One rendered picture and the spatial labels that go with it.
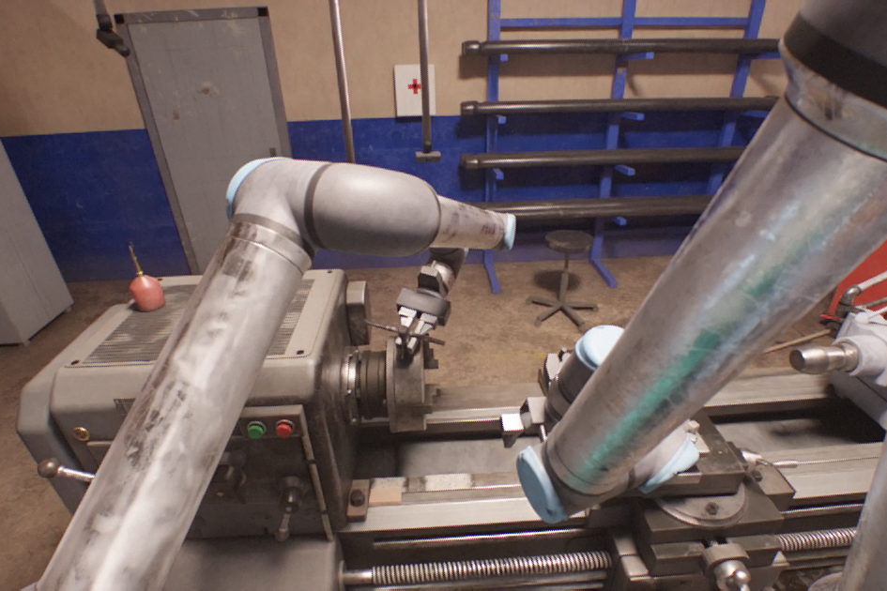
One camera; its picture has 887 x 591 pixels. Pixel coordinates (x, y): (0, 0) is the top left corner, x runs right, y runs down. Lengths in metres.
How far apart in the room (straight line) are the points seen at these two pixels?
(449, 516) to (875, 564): 0.96
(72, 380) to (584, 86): 3.83
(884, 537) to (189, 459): 0.62
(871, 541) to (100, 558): 0.67
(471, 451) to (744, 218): 1.36
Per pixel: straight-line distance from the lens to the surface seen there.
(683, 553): 1.30
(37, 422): 1.27
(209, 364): 0.57
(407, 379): 1.14
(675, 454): 0.66
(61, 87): 4.85
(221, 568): 1.36
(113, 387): 1.14
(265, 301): 0.59
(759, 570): 1.46
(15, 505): 3.17
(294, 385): 0.98
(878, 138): 0.27
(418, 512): 1.30
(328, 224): 0.59
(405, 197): 0.60
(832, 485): 1.68
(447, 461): 1.55
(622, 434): 0.45
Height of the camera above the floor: 1.90
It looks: 29 degrees down
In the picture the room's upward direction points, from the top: 2 degrees counter-clockwise
